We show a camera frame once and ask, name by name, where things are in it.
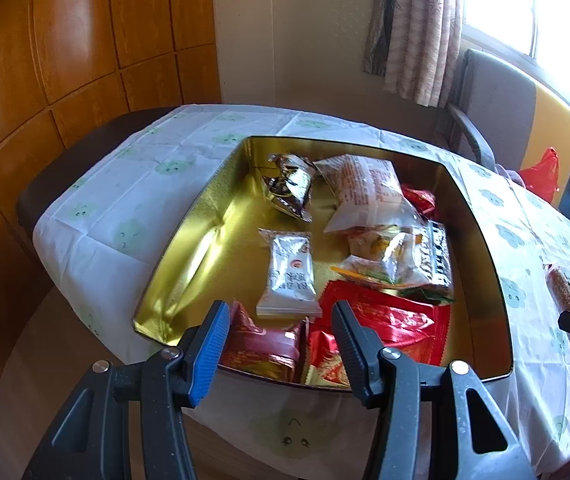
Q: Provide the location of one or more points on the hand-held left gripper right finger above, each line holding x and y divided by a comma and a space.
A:
350, 355

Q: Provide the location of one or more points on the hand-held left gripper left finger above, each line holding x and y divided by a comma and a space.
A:
210, 355

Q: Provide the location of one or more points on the red white patterned snack packet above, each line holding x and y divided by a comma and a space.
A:
325, 370

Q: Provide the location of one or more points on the cartoon print rice cracker packet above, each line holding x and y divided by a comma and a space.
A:
562, 285

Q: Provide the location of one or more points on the shiny dark red snack packet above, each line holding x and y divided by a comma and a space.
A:
265, 345

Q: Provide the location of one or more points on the long red snack packet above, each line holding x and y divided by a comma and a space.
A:
405, 320

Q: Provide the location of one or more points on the maroon tin box gold inside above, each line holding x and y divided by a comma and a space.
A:
205, 260

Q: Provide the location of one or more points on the orange edged clear snack packet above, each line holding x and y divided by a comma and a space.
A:
375, 255

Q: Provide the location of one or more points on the clear soda cracker packet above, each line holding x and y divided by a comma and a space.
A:
435, 260

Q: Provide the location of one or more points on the clear round cake packet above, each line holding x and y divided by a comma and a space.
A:
365, 190

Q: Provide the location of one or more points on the small dark red candy packet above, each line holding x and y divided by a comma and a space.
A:
420, 202

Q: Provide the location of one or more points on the silver foil snack packet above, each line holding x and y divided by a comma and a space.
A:
290, 185

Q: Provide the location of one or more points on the red plastic bag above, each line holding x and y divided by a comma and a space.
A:
542, 177

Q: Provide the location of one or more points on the white cloud print tablecloth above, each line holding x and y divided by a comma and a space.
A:
130, 200

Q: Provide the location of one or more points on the dark brown table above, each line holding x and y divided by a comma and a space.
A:
65, 170

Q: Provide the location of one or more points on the grey yellow blue armchair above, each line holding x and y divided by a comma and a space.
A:
500, 95

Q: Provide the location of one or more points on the wooden panelled wardrobe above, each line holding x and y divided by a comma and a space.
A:
65, 60

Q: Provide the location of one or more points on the beige patterned curtain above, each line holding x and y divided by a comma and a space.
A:
415, 25

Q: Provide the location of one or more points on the window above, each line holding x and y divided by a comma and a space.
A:
505, 0

